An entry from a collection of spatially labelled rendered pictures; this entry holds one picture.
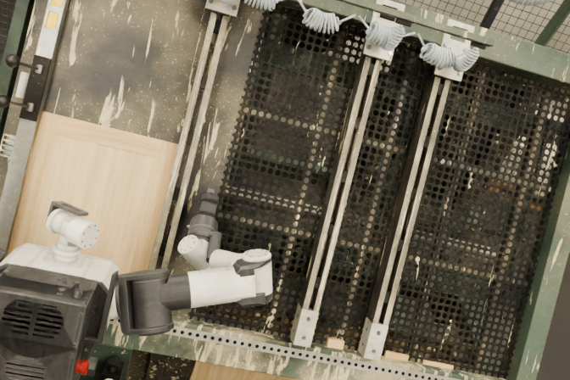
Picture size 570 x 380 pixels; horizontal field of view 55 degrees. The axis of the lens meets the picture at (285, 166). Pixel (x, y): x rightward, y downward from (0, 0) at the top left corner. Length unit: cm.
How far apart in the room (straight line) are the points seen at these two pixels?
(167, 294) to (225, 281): 14
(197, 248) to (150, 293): 29
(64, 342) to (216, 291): 36
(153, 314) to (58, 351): 22
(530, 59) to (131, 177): 141
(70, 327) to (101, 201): 68
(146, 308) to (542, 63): 153
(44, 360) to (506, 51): 167
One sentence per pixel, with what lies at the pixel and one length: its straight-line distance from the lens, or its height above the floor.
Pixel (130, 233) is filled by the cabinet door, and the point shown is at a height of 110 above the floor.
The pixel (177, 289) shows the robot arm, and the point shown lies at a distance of 139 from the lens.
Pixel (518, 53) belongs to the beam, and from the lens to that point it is 210.
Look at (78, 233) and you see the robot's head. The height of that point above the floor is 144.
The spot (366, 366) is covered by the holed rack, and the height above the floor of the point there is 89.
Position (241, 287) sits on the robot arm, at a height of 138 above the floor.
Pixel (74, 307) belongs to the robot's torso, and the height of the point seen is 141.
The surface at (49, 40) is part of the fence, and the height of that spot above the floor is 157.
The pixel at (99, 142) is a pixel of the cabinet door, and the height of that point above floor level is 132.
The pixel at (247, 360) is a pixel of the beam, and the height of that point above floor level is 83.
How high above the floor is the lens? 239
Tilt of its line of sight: 33 degrees down
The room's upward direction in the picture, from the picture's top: 20 degrees clockwise
